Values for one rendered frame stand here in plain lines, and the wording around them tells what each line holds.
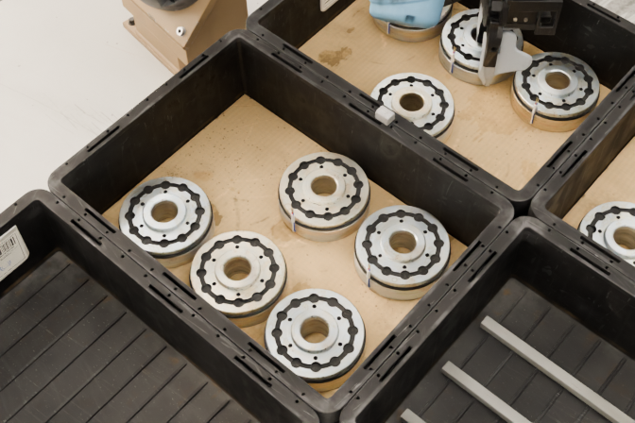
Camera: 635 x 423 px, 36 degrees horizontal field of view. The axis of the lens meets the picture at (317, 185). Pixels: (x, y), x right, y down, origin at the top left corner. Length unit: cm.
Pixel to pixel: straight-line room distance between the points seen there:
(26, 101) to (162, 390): 57
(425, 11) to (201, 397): 45
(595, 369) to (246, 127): 49
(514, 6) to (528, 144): 17
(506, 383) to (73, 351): 45
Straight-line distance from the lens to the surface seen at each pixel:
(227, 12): 136
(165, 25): 136
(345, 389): 90
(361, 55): 126
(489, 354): 104
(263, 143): 117
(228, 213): 112
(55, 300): 110
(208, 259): 105
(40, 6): 157
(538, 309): 107
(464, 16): 128
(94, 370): 105
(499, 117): 121
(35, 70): 148
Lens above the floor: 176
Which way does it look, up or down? 55 degrees down
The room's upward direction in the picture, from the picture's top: 1 degrees counter-clockwise
